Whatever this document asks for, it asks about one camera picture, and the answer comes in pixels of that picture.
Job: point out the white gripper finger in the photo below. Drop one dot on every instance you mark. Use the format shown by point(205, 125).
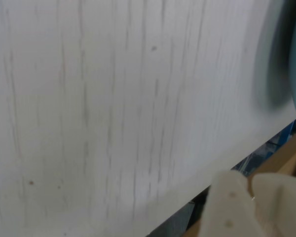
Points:
point(281, 209)
point(227, 205)

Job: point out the light wooden board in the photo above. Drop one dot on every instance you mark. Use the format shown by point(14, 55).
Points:
point(283, 155)

